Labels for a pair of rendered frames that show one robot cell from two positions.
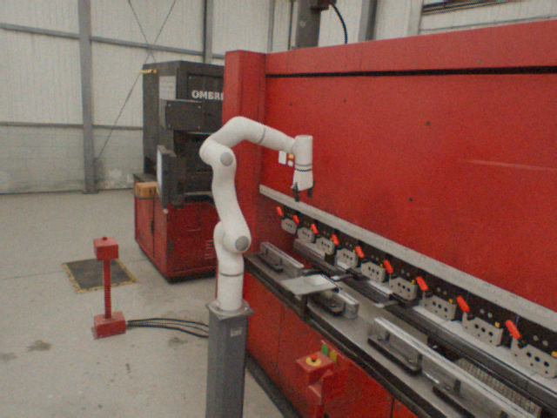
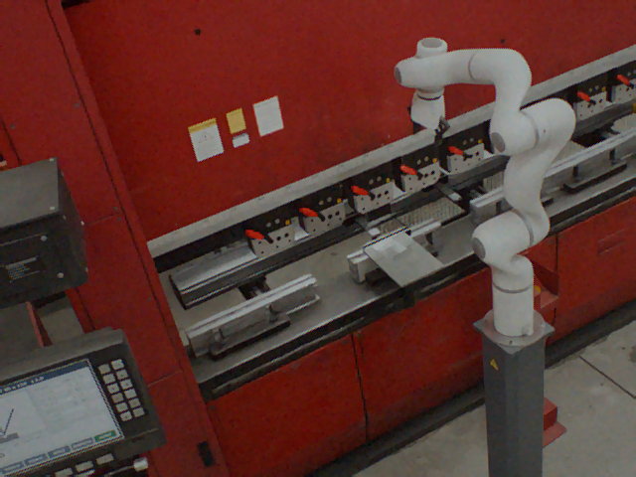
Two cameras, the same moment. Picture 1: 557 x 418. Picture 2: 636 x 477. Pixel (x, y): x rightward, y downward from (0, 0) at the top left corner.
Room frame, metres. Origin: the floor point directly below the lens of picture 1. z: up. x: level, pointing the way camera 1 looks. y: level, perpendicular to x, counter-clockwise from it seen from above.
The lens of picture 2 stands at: (2.04, 2.06, 2.69)
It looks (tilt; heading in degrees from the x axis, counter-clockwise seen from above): 35 degrees down; 281
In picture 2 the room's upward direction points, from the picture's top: 11 degrees counter-clockwise
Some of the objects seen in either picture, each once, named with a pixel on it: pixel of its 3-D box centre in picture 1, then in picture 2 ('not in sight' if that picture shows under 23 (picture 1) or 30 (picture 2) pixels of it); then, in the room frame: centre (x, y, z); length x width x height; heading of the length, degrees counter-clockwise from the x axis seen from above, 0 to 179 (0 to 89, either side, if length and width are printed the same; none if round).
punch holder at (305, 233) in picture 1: (310, 226); (319, 205); (2.46, -0.15, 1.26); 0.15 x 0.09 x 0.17; 32
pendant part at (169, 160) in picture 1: (167, 173); (52, 410); (2.99, 0.89, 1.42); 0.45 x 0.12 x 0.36; 22
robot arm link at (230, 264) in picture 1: (229, 246); (503, 252); (1.88, 0.26, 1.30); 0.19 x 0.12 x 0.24; 33
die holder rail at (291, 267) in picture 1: (280, 259); (254, 314); (2.74, 0.02, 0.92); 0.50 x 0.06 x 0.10; 32
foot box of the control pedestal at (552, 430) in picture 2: not in sight; (530, 415); (1.74, -0.20, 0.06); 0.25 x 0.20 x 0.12; 127
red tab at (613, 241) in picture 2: not in sight; (612, 242); (1.32, -0.69, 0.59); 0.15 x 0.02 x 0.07; 32
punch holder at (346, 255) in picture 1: (352, 248); (414, 164); (2.13, -0.37, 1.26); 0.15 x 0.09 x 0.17; 32
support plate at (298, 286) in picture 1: (307, 284); (402, 258); (2.20, -0.15, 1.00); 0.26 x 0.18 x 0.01; 122
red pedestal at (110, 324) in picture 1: (107, 286); not in sight; (3.15, 1.43, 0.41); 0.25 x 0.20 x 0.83; 122
